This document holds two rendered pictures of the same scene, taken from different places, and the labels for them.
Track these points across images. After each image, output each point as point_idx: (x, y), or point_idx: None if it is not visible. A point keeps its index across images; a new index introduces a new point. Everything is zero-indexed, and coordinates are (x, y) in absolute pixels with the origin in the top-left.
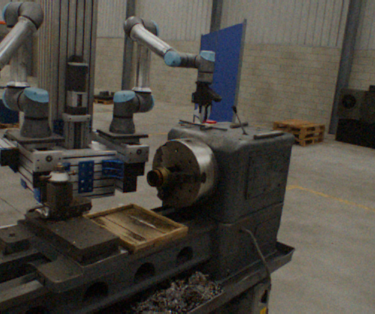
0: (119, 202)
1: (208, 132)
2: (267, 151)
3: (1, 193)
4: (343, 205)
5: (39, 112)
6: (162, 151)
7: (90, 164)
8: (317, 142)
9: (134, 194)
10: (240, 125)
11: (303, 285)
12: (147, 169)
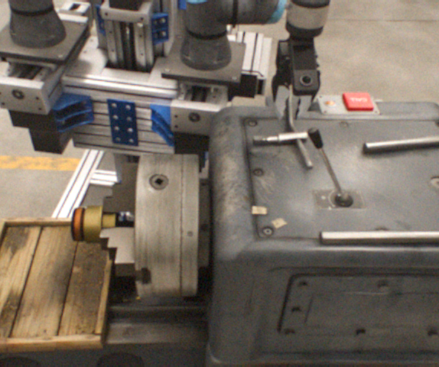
0: (380, 95)
1: (252, 163)
2: (382, 269)
3: (235, 27)
4: None
5: (18, 1)
6: (121, 175)
7: (127, 108)
8: None
9: (423, 85)
10: (407, 146)
11: None
12: None
